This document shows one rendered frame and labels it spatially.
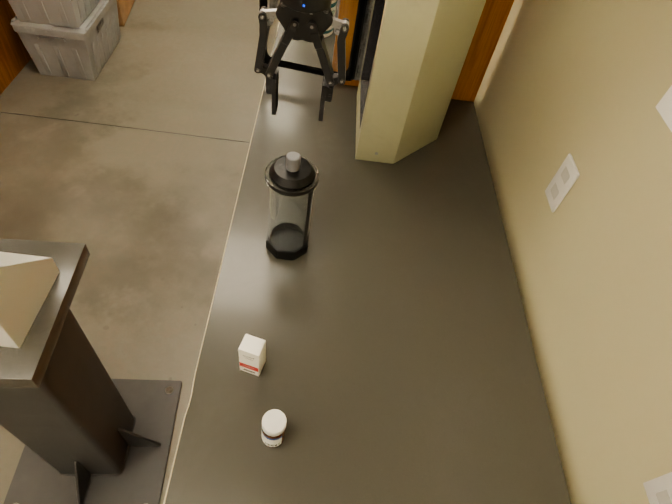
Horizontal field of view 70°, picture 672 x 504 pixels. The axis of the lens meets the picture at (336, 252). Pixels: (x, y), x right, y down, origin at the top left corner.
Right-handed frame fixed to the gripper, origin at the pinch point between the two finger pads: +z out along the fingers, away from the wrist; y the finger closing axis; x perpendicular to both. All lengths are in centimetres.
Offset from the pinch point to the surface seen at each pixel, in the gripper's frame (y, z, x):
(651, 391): -59, 15, 40
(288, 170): 1.0, 15.3, 1.2
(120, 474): 49, 132, 33
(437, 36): -28.4, 2.9, -36.0
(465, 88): -50, 35, -71
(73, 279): 44, 40, 16
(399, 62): -20.9, 9.1, -33.7
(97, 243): 92, 133, -64
